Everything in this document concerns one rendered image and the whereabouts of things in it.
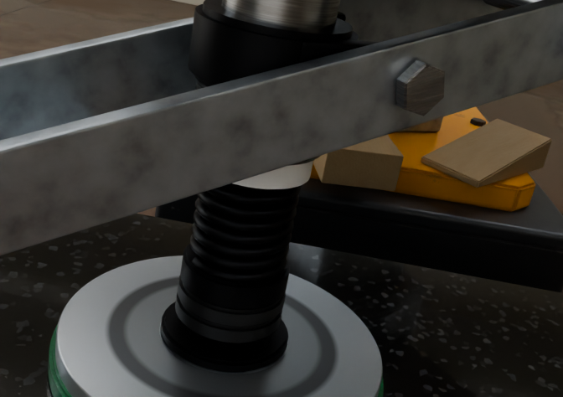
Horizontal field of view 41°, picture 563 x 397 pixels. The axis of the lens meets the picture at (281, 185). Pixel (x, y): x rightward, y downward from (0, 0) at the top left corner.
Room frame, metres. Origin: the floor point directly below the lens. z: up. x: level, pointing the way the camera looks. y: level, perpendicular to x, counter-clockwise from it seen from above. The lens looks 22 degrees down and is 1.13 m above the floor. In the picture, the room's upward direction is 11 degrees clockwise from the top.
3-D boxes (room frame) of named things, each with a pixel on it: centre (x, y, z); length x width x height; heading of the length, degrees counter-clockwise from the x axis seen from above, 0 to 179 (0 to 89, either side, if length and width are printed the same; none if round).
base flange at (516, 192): (1.27, -0.12, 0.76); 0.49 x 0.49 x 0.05; 3
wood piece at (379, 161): (1.01, -0.08, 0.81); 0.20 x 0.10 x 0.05; 11
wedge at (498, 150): (1.10, -0.30, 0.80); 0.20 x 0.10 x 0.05; 139
